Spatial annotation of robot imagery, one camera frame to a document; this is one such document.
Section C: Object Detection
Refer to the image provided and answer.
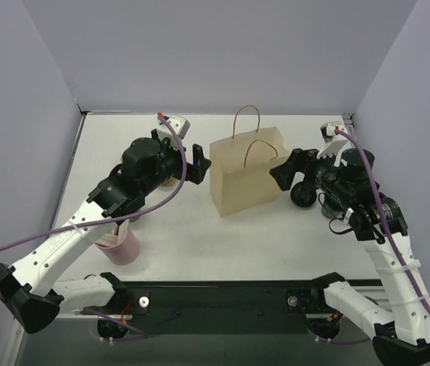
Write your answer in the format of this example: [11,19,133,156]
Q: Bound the brown cardboard cup carrier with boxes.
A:
[162,177,177,187]

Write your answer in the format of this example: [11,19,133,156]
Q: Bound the dark plastic cup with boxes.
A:
[129,216,141,223]
[321,202,343,219]

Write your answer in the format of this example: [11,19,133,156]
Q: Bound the beige paper bag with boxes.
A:
[210,123,289,217]

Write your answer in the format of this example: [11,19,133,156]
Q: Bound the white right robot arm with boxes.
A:
[269,149,430,365]

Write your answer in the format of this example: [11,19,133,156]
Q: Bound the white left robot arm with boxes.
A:
[0,137,211,334]

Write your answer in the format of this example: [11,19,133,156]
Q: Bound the white straws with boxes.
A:
[97,220,129,248]

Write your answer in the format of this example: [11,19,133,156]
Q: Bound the pink straw holder cup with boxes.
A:
[95,226,140,266]

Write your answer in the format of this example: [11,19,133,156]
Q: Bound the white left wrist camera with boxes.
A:
[151,112,191,146]

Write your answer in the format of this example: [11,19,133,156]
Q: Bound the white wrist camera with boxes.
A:
[316,122,349,167]
[151,112,191,146]

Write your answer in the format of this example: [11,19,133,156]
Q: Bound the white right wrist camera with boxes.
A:
[316,122,349,167]

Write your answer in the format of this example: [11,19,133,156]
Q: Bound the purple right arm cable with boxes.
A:
[333,128,430,355]

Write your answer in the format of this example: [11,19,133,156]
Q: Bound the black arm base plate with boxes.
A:
[100,281,342,339]

